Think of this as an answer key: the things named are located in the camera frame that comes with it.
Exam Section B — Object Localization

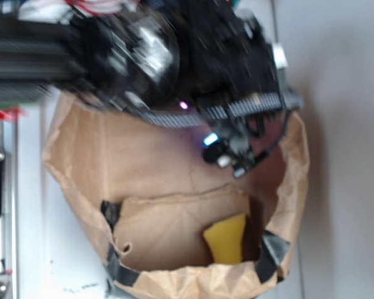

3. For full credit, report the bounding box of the aluminium frame rail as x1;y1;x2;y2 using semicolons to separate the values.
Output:
0;107;19;298

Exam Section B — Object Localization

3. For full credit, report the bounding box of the brown paper bag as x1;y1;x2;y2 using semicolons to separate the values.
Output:
42;94;310;298

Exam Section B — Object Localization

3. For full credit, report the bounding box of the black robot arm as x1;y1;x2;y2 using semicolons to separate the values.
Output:
0;1;290;178

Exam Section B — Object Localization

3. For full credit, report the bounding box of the black toothed rack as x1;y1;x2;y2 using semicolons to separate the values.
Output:
137;92;304;128

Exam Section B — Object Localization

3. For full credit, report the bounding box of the yellow sponge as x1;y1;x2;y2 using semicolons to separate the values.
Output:
203;214;246;265

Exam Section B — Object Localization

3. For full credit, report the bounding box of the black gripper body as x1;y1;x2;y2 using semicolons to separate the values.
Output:
179;1;287;178

